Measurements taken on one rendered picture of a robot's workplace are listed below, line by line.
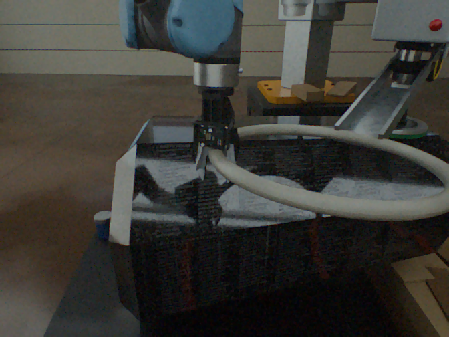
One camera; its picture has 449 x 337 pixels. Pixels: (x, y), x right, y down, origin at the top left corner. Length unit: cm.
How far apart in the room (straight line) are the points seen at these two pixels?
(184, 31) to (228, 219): 68
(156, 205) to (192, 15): 69
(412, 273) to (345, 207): 109
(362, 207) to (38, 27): 806
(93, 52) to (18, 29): 160
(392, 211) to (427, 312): 96
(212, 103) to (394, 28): 73
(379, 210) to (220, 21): 33
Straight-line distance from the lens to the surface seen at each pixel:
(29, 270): 198
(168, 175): 102
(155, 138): 111
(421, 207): 54
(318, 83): 205
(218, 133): 62
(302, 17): 192
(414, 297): 148
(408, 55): 126
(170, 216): 99
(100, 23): 769
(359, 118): 103
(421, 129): 128
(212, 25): 43
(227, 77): 61
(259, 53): 714
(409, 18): 119
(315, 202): 48
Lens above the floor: 118
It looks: 26 degrees down
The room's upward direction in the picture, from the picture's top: straight up
